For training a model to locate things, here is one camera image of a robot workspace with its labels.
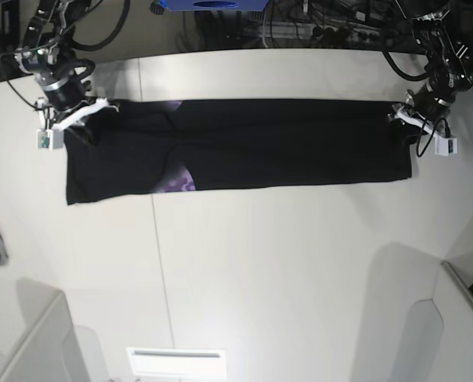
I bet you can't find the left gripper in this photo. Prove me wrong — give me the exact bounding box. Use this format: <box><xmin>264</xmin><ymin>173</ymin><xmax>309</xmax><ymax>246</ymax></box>
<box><xmin>387</xmin><ymin>81</ymin><xmax>457</xmax><ymax>144</ymax></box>

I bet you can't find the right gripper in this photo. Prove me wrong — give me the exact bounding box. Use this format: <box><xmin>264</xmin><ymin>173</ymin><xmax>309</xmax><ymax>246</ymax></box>
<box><xmin>35</xmin><ymin>67</ymin><xmax>119</xmax><ymax>146</ymax></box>

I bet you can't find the black T-shirt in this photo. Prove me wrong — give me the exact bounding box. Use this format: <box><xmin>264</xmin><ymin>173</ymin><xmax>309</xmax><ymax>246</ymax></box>
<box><xmin>64</xmin><ymin>99</ymin><xmax>412</xmax><ymax>205</ymax></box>

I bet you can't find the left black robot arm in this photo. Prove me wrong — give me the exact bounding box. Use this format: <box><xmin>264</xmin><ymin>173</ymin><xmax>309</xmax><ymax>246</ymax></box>
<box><xmin>380</xmin><ymin>1</ymin><xmax>473</xmax><ymax>138</ymax></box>

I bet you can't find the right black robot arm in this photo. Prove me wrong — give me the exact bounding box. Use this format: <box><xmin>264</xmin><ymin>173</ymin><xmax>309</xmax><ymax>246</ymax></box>
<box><xmin>0</xmin><ymin>1</ymin><xmax>131</xmax><ymax>150</ymax></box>

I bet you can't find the white power strip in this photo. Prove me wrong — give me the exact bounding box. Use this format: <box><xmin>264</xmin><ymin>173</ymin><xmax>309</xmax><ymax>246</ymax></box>
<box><xmin>251</xmin><ymin>21</ymin><xmax>380</xmax><ymax>44</ymax></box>

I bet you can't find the black panel on floor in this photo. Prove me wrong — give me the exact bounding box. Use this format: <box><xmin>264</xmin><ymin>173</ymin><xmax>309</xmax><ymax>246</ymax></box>
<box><xmin>1</xmin><ymin>0</ymin><xmax>21</xmax><ymax>52</ymax></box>

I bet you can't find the blue box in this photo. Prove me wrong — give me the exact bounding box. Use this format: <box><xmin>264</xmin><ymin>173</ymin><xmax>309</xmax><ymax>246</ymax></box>
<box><xmin>157</xmin><ymin>0</ymin><xmax>268</xmax><ymax>12</ymax></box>

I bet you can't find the white table divider panel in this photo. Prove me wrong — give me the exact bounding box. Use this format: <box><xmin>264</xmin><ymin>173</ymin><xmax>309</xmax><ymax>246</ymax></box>
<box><xmin>0</xmin><ymin>291</ymin><xmax>91</xmax><ymax>381</ymax></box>

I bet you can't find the white slotted tray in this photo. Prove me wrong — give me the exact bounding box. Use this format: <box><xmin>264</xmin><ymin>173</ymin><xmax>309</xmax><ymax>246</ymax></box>
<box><xmin>127</xmin><ymin>348</ymin><xmax>228</xmax><ymax>380</ymax></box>

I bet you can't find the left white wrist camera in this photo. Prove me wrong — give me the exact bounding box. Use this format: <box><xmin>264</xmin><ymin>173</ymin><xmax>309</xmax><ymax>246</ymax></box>
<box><xmin>435</xmin><ymin>135</ymin><xmax>458</xmax><ymax>157</ymax></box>

